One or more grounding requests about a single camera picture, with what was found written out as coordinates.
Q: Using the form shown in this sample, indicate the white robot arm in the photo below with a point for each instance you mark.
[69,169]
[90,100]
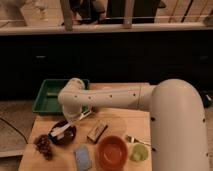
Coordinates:
[177,118]

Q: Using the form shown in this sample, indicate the brown grape bunch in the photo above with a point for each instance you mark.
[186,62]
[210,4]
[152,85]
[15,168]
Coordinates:
[42,145]

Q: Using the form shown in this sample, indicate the green cup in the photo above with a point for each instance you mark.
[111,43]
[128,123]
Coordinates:
[139,153]

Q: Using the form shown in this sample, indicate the green plastic tray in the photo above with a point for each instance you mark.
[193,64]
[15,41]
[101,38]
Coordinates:
[45,106]

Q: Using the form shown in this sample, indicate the wooden block eraser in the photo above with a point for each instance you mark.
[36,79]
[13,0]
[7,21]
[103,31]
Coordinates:
[96,131]

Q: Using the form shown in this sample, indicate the white handled brush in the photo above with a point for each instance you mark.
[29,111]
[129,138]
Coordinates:
[72,123]

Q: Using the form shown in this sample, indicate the orange bowl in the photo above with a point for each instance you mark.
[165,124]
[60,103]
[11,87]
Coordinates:
[111,153]

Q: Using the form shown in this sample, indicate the purple bowl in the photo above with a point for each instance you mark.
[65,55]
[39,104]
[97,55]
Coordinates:
[64,138]

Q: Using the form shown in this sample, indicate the wooden board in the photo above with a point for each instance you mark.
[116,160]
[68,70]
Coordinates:
[120,122]

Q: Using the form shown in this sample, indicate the blue sponge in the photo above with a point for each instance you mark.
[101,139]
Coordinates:
[82,158]

